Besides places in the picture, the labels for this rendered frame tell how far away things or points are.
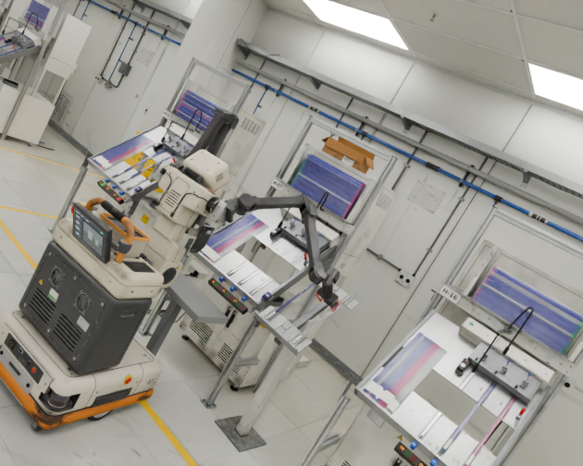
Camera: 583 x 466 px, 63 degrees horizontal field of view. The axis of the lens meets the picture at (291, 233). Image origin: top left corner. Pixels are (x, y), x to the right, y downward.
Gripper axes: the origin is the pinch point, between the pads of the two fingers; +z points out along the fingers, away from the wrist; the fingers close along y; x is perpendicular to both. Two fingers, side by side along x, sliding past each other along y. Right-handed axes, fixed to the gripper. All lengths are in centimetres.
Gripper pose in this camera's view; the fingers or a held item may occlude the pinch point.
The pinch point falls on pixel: (328, 305)
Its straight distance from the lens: 260.9
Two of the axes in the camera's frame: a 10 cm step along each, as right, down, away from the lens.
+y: -6.7, -4.7, 5.7
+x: -7.4, 4.9, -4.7
